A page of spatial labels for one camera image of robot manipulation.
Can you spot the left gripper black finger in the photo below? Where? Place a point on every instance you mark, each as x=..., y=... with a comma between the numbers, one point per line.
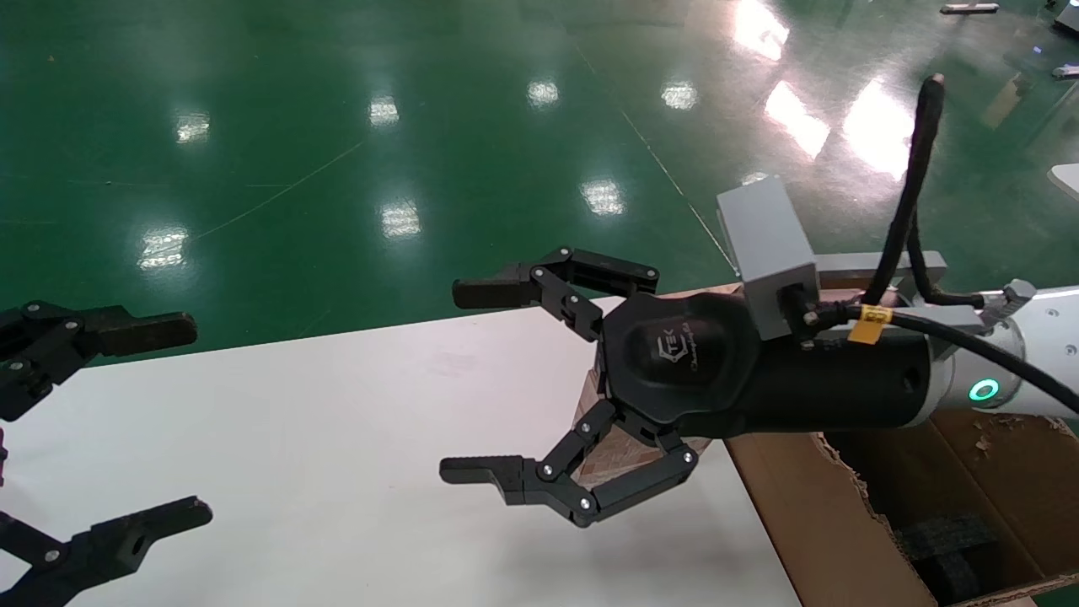
x=126, y=330
x=110, y=544

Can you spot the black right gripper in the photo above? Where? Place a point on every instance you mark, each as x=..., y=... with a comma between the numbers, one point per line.
x=691, y=362

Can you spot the small cardboard box with hole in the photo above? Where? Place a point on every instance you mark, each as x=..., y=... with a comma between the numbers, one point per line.
x=624, y=462

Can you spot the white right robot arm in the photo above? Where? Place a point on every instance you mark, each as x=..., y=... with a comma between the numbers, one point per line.
x=1045, y=337

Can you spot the big open cardboard box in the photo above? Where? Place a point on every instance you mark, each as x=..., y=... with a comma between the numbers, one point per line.
x=809, y=523

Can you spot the wooden board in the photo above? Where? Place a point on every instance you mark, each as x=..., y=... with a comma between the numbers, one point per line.
x=700, y=292

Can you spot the black foam block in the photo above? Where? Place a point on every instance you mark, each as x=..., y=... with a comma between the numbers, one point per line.
x=948, y=556

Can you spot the grey flat floor foot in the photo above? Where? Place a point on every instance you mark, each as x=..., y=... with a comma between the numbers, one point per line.
x=969, y=8

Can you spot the small grey floor foot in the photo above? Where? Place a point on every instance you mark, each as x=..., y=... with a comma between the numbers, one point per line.
x=1067, y=72

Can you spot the dark machine base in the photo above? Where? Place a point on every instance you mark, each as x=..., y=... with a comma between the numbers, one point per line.
x=1069, y=15

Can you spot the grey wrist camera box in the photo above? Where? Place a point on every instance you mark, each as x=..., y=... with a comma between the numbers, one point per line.
x=767, y=236

